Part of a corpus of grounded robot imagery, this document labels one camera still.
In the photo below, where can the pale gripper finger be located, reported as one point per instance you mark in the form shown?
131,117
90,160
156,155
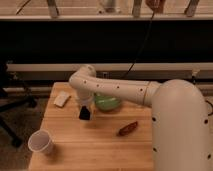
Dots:
92,111

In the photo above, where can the black rectangular eraser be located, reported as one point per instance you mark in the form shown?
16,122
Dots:
84,113

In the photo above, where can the brown oblong toy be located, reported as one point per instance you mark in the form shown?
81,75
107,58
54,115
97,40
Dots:
128,129

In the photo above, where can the white paper cup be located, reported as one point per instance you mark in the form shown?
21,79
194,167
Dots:
40,142

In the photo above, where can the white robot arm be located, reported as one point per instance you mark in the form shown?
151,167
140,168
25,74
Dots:
181,139

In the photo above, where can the green bowl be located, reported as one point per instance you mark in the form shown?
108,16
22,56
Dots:
106,103

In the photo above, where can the white sponge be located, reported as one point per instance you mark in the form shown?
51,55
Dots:
61,99

